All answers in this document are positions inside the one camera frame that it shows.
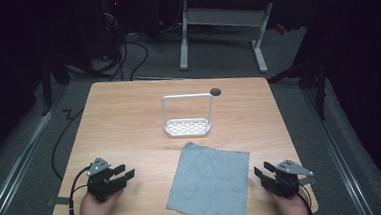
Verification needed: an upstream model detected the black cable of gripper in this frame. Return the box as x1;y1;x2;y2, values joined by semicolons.
280;175;314;215
66;166;95;215

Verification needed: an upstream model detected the white rack with handle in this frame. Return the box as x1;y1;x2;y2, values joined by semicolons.
161;92;216;139

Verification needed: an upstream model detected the bundle of black cables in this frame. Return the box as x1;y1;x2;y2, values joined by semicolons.
86;0;152;84

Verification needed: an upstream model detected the black stand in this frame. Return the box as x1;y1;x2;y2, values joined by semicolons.
36;48;75;117
266;55;331;125

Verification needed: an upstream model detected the grey cloth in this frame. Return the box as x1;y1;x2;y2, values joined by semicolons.
162;138;254;215

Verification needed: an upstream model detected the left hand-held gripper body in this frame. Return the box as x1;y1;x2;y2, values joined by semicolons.
84;154;130;204

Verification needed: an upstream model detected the metal floor rail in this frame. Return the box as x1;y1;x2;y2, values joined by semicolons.
302;85;375;215
0;84;76;215

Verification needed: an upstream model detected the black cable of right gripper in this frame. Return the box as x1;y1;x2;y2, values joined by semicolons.
280;175;314;215

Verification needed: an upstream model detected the white-legged desk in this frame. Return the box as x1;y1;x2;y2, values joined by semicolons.
175;0;321;79

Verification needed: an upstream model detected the person's right hand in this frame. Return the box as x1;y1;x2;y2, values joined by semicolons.
266;183;310;215

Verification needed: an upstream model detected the black floor cable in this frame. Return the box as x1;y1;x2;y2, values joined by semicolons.
47;107;90;182

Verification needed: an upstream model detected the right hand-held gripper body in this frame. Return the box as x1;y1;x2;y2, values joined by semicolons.
258;157;316;200

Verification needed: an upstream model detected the grey tape strip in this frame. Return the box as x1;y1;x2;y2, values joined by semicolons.
47;195;71;207

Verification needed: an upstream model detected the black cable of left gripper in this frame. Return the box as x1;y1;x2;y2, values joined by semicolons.
66;166;95;215

